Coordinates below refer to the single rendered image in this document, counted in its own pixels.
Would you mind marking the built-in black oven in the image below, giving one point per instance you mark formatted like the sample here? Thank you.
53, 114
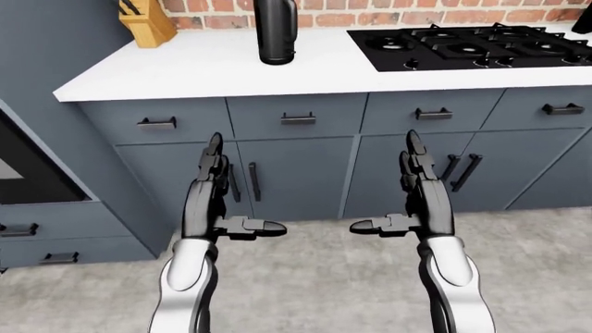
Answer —
32, 173

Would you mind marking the grey drawer front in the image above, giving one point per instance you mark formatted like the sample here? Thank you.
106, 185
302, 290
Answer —
194, 118
78, 218
518, 107
393, 104
111, 251
259, 111

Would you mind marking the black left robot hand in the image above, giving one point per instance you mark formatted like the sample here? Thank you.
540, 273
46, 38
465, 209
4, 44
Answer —
200, 204

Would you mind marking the black cooktop knob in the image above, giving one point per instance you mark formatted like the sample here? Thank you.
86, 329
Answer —
411, 64
482, 63
504, 61
571, 59

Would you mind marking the black countertop appliance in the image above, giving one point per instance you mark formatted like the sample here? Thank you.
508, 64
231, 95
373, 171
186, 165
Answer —
583, 19

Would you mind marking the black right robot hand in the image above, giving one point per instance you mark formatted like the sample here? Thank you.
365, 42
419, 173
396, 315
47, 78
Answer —
435, 204

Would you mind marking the black cooktop grate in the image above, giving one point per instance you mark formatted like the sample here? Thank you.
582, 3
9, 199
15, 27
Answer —
455, 46
541, 40

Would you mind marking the grey cabinet door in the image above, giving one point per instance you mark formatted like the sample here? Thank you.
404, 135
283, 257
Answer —
518, 166
300, 173
152, 173
374, 173

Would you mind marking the black gas cooktop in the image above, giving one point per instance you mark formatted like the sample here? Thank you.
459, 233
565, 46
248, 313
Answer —
384, 59

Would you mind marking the wooden knife block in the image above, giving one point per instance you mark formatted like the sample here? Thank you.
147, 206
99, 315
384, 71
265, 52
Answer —
150, 27

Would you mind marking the black electric kettle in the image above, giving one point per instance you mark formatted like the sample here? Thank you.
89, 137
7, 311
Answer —
275, 31

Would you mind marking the round gas burner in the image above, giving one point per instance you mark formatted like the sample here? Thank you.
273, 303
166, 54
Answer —
390, 44

